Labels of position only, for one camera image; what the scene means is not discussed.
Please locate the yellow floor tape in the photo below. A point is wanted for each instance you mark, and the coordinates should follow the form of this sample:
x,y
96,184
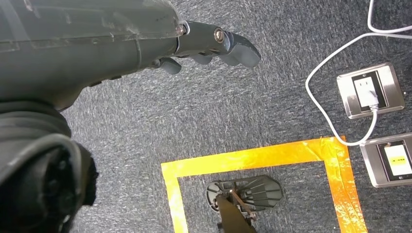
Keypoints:
x,y
251,157

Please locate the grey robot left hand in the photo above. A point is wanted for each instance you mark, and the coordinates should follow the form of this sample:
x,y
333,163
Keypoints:
x,y
80,45

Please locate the black ribbed stand base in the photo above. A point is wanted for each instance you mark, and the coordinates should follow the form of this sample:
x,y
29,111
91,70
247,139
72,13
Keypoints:
x,y
257,193

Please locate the steel floor socket white insert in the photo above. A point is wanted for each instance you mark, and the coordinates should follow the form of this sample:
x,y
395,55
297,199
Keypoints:
x,y
391,93

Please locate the steel floor socket yellow label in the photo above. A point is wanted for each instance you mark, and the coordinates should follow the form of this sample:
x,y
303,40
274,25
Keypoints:
x,y
370,164

